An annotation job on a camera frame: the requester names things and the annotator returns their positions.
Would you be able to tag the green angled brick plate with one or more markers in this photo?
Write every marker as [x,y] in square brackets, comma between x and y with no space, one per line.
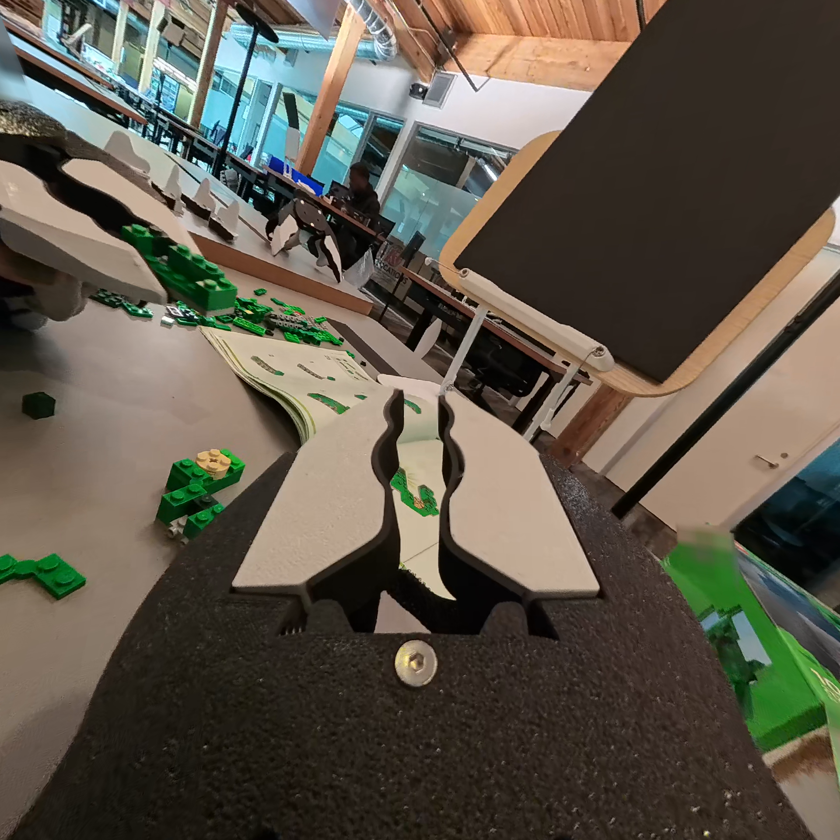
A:
[52,574]

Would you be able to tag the blue bin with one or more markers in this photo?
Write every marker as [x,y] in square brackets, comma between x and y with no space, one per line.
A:
[307,182]

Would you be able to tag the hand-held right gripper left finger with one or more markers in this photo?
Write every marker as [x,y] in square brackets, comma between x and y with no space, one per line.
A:
[315,512]

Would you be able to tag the wooden column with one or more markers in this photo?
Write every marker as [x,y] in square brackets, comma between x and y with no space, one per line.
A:
[331,85]

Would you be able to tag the open building instruction booklet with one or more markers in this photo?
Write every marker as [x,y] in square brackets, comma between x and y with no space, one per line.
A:
[308,380]

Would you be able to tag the clear plastic bag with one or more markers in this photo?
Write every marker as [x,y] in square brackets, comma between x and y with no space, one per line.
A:
[359,269]

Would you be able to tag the black floor lamp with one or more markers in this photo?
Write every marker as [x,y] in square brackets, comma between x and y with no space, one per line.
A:
[257,19]

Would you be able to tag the white wedge-shaped part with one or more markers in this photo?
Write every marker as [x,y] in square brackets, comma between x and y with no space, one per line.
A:
[128,154]
[206,200]
[174,193]
[228,223]

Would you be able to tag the dark green small brick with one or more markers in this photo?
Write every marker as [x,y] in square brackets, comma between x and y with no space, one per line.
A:
[38,405]

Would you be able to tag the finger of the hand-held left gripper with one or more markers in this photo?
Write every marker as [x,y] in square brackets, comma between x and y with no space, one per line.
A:
[111,184]
[52,243]

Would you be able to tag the pile of green toy bricks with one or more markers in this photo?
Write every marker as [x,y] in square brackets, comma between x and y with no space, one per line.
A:
[253,321]

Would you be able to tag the black slanted pole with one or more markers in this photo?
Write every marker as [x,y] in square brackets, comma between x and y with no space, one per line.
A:
[722,407]

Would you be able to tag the grey desk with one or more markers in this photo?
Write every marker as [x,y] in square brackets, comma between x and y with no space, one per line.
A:
[98,394]

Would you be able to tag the green printed cardboard box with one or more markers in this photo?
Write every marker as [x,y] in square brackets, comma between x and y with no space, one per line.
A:
[754,656]

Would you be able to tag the black board with wooden rim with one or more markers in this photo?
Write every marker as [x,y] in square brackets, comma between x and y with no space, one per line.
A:
[656,197]

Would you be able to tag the large green brick assembly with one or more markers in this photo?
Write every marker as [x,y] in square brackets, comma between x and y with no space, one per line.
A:
[197,275]

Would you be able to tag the wall vent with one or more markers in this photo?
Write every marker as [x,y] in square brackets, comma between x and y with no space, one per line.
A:
[439,89]

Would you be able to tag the green brick assembly tan stud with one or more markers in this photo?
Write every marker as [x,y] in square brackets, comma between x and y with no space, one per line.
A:
[190,489]

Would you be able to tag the black and white device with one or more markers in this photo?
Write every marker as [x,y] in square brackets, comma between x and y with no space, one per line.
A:
[308,226]

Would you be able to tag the white door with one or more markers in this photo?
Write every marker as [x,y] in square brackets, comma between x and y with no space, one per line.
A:
[741,407]

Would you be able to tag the long grey table wooden edge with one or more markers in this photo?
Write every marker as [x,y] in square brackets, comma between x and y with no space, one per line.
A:
[256,246]

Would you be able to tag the white stand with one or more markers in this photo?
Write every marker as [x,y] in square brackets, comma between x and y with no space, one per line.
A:
[525,308]

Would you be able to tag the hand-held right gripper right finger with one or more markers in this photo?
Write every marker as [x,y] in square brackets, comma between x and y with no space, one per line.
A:
[512,518]

